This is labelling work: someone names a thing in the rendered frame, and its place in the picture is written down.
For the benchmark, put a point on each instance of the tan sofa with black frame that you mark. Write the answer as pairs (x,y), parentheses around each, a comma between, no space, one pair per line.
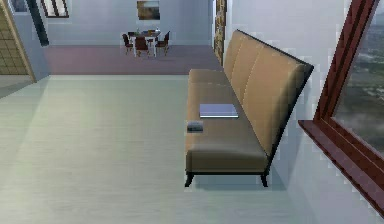
(230,140)

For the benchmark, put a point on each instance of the tan wooden panelled door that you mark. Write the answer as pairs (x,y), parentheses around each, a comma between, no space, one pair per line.
(11,46)

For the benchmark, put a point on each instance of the white dining table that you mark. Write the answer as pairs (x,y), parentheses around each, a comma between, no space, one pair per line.
(145,37)

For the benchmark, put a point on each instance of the dark red dining chair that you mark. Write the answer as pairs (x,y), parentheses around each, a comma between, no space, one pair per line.
(141,44)
(126,42)
(164,42)

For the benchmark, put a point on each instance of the brown framed wall picture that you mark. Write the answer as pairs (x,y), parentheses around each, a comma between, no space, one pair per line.
(148,10)

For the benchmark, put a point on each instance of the dark framed window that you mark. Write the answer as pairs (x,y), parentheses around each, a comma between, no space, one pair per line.
(55,7)

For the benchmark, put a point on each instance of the small dark grey box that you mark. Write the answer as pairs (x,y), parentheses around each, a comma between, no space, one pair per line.
(195,126)

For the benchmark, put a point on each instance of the red-brown framed window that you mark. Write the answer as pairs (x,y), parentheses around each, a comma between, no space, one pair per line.
(350,110)

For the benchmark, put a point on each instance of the grey closed laptop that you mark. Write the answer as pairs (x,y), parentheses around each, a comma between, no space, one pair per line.
(218,110)

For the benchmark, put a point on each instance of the tall patterned brown wall panel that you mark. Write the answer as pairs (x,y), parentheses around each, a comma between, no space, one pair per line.
(220,30)

